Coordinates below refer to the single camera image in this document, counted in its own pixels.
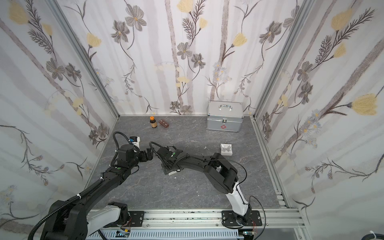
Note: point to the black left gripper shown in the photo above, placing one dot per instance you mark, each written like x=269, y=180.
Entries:
x=142, y=155

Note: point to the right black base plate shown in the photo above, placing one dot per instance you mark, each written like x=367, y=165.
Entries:
x=230, y=219

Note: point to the white slotted cable duct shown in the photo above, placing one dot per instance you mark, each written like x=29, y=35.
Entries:
x=177, y=234

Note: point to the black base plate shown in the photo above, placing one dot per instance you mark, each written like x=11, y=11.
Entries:
x=129, y=219
x=230, y=219

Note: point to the silver aluminium first aid case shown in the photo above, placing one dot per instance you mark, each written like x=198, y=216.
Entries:
x=224, y=116

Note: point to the small green circuit board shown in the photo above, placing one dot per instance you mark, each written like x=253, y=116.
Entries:
x=122, y=233

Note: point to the white bow jewelry box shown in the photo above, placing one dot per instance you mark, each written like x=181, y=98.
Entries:
x=171, y=172

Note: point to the white jewelry box lid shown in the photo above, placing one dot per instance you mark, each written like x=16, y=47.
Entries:
x=226, y=149

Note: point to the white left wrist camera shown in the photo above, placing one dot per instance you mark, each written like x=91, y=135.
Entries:
x=135, y=140

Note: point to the aluminium mounting rail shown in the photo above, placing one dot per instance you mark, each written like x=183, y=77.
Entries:
x=280, y=224

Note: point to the small dark red box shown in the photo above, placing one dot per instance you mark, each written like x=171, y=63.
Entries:
x=164, y=123

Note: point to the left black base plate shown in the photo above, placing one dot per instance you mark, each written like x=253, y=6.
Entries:
x=129, y=219

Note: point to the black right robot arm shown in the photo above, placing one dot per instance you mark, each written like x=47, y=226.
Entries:
x=221, y=174

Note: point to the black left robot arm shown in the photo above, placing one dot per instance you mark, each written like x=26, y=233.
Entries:
x=67, y=220

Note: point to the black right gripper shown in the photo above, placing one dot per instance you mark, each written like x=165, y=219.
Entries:
x=163, y=153

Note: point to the brown bottle orange cap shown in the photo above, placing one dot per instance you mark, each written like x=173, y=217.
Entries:
x=153, y=122

